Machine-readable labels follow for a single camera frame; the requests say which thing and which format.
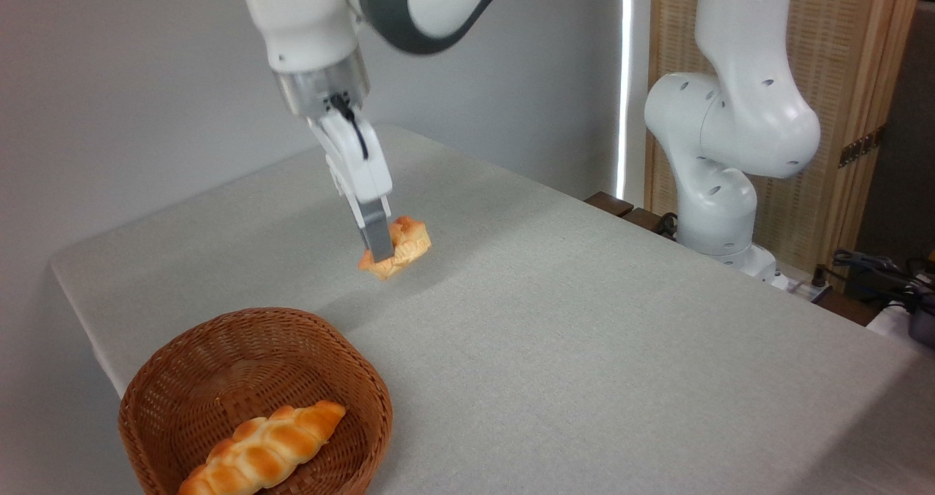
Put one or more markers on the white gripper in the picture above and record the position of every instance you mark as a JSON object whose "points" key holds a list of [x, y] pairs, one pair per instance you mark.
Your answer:
{"points": [[358, 166]]}

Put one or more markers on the round flower-shaped bread roll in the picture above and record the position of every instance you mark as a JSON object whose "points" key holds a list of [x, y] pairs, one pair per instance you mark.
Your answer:
{"points": [[410, 243]]}

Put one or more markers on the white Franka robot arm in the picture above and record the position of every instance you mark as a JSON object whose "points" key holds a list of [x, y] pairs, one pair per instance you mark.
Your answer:
{"points": [[738, 123]]}

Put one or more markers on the long braided bread loaf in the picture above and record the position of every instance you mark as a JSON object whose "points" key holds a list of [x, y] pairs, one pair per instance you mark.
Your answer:
{"points": [[270, 444]]}

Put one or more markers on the brown wicker basket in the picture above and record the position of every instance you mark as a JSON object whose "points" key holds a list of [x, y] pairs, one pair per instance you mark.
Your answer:
{"points": [[321, 363]]}

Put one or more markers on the grey tablecloth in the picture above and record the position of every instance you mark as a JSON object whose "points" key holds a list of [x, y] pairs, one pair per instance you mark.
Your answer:
{"points": [[555, 334]]}

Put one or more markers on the dark metal screen hinge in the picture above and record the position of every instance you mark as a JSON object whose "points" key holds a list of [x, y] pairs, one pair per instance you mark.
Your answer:
{"points": [[862, 147]]}

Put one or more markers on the wooden woven folding screen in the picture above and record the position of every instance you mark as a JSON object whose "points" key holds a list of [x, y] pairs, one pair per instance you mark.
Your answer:
{"points": [[847, 57]]}

